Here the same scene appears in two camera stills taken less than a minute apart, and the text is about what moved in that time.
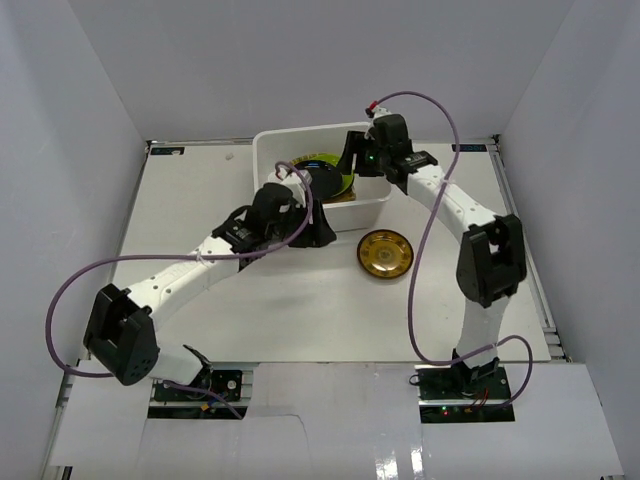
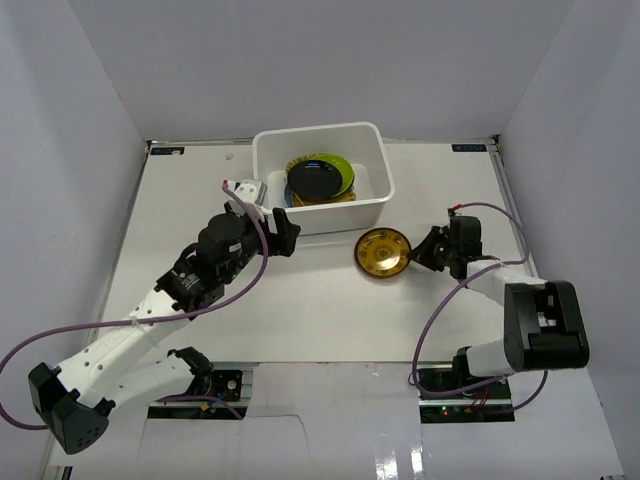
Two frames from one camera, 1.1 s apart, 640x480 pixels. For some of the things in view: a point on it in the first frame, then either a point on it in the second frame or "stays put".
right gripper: [353, 145] -> [422, 254]
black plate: [326, 177] stays put
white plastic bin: [370, 210] stays put
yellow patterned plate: [385, 253] stays put
